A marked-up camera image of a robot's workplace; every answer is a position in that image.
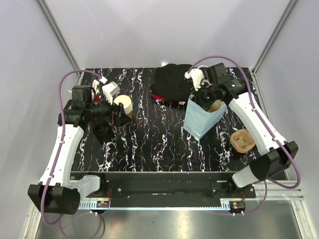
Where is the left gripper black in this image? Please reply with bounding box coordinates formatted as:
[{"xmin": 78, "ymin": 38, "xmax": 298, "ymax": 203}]
[{"xmin": 87, "ymin": 93, "xmax": 133, "ymax": 127}]

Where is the stack of paper cups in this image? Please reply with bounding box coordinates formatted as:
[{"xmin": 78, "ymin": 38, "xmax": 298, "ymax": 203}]
[{"xmin": 114, "ymin": 95, "xmax": 133, "ymax": 118}]

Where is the blue white paper bag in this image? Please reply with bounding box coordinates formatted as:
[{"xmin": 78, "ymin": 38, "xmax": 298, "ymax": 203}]
[{"xmin": 183, "ymin": 95, "xmax": 227, "ymax": 141}]

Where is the brown cup carrier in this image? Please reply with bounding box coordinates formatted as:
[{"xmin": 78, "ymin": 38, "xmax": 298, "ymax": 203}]
[
  {"xmin": 207, "ymin": 104, "xmax": 220, "ymax": 113},
  {"xmin": 230, "ymin": 129, "xmax": 256, "ymax": 153}
]

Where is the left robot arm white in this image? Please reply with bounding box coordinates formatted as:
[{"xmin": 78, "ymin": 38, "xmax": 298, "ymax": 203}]
[{"xmin": 27, "ymin": 82, "xmax": 131, "ymax": 215}]

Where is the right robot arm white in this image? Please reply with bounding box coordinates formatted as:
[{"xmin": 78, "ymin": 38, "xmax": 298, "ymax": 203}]
[{"xmin": 185, "ymin": 63, "xmax": 299, "ymax": 198}]

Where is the stack of black lids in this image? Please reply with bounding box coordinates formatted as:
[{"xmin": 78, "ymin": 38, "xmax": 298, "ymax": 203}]
[{"xmin": 93, "ymin": 121, "xmax": 115, "ymax": 144}]

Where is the black folded cloth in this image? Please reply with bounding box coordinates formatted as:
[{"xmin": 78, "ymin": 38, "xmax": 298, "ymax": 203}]
[{"xmin": 150, "ymin": 64, "xmax": 193, "ymax": 102}]

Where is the pink folded cloth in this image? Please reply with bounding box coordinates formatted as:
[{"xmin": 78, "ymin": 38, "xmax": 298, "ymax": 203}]
[{"xmin": 151, "ymin": 93, "xmax": 186, "ymax": 106}]

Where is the brown cup carrier on table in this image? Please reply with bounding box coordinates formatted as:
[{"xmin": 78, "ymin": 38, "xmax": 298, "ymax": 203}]
[{"xmin": 230, "ymin": 129, "xmax": 256, "ymax": 153}]

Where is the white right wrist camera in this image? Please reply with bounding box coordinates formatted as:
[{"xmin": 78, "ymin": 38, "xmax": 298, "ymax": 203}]
[{"xmin": 184, "ymin": 65, "xmax": 207, "ymax": 91}]

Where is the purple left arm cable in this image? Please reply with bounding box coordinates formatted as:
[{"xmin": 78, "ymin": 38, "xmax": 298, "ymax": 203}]
[{"xmin": 39, "ymin": 69, "xmax": 107, "ymax": 239}]

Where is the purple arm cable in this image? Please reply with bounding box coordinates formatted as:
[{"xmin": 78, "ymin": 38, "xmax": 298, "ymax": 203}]
[
  {"xmin": 39, "ymin": 69, "xmax": 107, "ymax": 239},
  {"xmin": 188, "ymin": 55, "xmax": 302, "ymax": 216}
]

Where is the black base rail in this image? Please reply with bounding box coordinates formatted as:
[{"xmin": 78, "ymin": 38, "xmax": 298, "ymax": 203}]
[{"xmin": 72, "ymin": 172, "xmax": 257, "ymax": 209}]

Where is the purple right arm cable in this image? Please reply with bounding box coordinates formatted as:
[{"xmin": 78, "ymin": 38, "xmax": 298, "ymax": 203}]
[{"xmin": 188, "ymin": 55, "xmax": 302, "ymax": 216}]

